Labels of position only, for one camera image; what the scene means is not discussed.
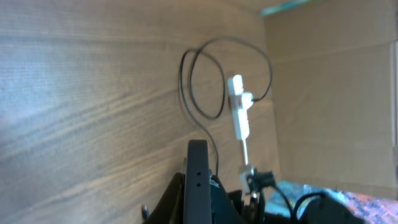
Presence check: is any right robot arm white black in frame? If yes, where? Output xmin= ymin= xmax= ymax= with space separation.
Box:
xmin=239 ymin=169 xmax=397 ymax=224

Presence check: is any white USB charger plug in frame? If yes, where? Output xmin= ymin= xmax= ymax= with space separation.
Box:
xmin=241 ymin=92 xmax=254 ymax=110

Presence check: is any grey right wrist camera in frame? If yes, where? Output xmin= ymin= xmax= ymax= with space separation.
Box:
xmin=239 ymin=164 xmax=255 ymax=195

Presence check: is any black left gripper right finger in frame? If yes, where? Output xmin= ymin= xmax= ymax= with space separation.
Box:
xmin=210 ymin=175 xmax=244 ymax=224

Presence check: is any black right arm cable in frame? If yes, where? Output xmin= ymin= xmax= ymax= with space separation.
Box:
xmin=270 ymin=183 xmax=327 ymax=224

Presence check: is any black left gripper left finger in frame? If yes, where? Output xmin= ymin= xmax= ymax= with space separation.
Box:
xmin=149 ymin=172 xmax=185 ymax=224

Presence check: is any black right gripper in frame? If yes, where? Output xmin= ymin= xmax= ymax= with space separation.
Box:
xmin=248 ymin=170 xmax=275 ymax=223

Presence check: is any white power strip cord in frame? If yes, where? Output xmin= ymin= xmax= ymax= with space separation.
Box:
xmin=241 ymin=139 xmax=250 ymax=166

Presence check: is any smartphone with light blue screen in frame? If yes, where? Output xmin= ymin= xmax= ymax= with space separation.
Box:
xmin=183 ymin=140 xmax=212 ymax=224

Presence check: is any black charging cable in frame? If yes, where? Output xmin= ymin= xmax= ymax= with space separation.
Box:
xmin=178 ymin=36 xmax=274 ymax=177

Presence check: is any white power strip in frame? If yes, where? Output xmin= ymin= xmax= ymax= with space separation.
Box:
xmin=228 ymin=74 xmax=250 ymax=140

